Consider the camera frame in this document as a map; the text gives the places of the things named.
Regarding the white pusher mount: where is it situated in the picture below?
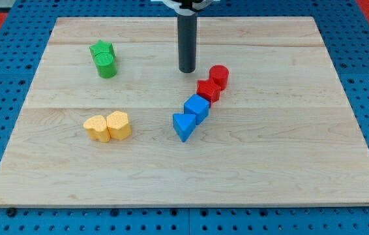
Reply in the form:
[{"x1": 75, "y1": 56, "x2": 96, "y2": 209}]
[{"x1": 151, "y1": 0, "x2": 219, "y2": 16}]

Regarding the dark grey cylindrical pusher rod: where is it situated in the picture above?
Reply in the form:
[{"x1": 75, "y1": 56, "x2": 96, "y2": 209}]
[{"x1": 177, "y1": 13, "x2": 198, "y2": 73}]

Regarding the yellow heart block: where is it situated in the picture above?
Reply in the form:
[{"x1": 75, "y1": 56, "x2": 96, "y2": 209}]
[{"x1": 83, "y1": 115, "x2": 111, "y2": 143}]

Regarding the red cylinder block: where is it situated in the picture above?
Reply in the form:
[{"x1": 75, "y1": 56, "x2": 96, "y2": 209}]
[{"x1": 209, "y1": 65, "x2": 229, "y2": 91}]

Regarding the red star block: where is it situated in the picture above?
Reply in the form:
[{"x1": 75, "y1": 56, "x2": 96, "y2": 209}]
[{"x1": 196, "y1": 80, "x2": 221, "y2": 106}]

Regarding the blue cube block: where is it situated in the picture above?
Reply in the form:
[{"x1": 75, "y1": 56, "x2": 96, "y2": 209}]
[{"x1": 184, "y1": 94, "x2": 209, "y2": 125}]

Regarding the green cylinder block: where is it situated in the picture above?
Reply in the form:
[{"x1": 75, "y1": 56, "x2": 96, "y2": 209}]
[{"x1": 94, "y1": 52, "x2": 117, "y2": 78}]

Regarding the green star block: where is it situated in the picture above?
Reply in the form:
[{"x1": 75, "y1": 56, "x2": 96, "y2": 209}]
[{"x1": 89, "y1": 40, "x2": 115, "y2": 58}]

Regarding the blue triangle block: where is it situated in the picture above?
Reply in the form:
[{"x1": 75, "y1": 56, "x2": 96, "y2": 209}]
[{"x1": 172, "y1": 114, "x2": 196, "y2": 142}]

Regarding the light wooden board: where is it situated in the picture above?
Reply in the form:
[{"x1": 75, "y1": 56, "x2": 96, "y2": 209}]
[{"x1": 0, "y1": 16, "x2": 369, "y2": 208}]

